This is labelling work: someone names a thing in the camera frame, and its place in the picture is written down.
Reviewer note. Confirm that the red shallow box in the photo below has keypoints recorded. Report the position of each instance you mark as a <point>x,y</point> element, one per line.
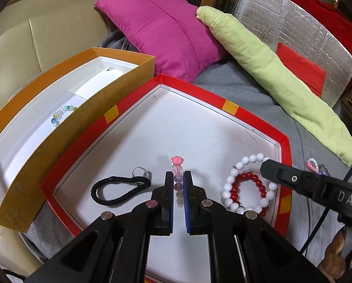
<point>193,123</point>

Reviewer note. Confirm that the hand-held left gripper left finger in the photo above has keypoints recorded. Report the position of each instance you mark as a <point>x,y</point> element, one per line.
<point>170,212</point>

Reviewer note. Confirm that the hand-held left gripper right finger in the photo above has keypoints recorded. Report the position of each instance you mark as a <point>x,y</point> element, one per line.
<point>188,212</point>

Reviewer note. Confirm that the magenta pillow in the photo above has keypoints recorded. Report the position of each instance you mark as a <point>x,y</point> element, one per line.
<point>164,29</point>

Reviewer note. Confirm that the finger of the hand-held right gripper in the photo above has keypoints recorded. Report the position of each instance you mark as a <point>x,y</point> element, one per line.
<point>285,175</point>

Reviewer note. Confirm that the light green folded blanket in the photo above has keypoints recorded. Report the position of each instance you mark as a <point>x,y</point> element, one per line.
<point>267,73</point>

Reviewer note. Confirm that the red blanket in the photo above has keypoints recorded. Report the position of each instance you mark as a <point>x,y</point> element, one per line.
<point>326,14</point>

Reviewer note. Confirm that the beige leather sofa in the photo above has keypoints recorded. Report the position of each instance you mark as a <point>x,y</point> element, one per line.
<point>46,35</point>

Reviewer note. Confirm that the orange cardboard box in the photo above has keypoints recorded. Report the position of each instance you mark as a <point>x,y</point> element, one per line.
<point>76,123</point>

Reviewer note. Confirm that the carved wooden post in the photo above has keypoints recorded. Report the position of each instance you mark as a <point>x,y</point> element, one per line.
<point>335,253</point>

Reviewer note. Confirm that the silver foil insulation panel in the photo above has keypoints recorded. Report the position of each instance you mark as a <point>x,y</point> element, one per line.
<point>296,20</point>

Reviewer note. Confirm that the red cushion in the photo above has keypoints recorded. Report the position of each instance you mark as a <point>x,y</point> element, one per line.
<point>302,67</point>

